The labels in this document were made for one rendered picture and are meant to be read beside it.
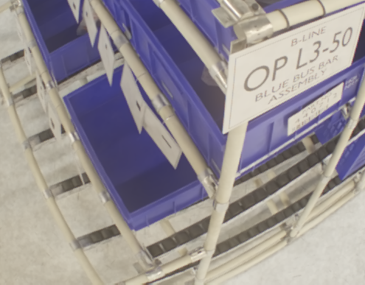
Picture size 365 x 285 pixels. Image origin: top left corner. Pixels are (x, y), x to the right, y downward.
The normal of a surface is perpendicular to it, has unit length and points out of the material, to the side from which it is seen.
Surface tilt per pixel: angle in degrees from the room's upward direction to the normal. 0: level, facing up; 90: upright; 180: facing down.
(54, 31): 3
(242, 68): 90
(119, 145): 3
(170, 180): 3
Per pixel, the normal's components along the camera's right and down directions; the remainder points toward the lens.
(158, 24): 0.48, 0.79
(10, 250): 0.01, -0.44
